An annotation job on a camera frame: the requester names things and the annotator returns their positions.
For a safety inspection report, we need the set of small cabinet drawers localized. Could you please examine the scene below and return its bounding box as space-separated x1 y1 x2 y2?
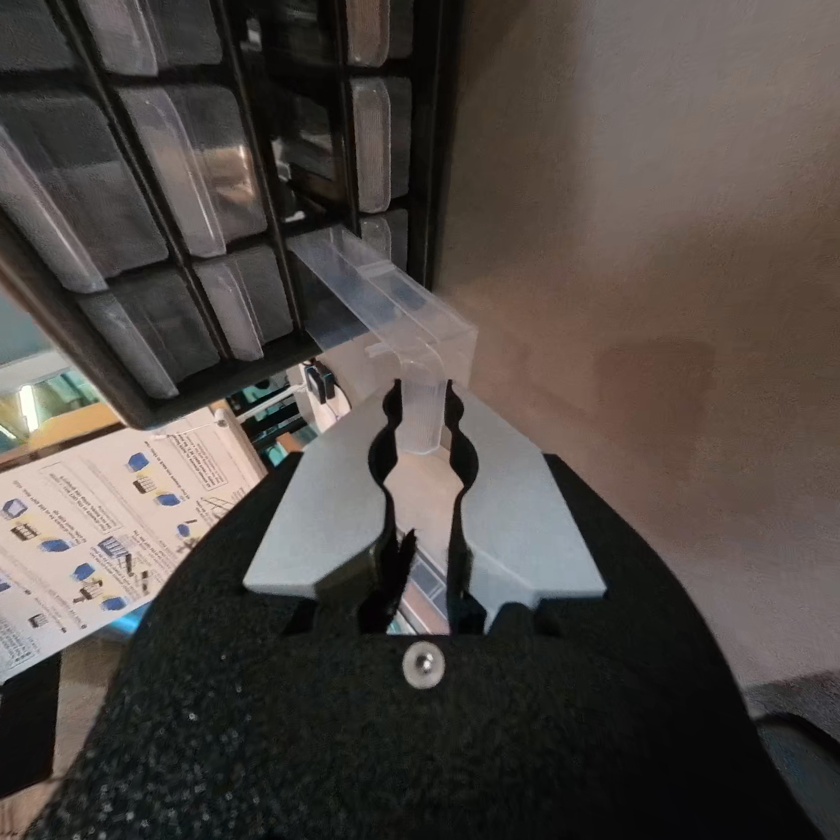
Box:
0 0 416 403

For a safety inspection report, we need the black drawer cabinet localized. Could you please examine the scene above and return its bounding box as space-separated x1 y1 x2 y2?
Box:
0 0 462 432

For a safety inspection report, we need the white instruction sheet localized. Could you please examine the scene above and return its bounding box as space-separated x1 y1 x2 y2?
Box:
0 407 271 685

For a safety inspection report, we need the clear plastic pulled-out drawer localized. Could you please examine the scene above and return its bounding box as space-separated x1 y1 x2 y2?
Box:
287 224 479 456

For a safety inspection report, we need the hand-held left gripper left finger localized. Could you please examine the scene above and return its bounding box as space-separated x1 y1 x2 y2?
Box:
244 378 404 600

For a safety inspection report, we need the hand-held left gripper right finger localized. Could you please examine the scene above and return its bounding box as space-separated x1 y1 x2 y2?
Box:
446 378 606 632

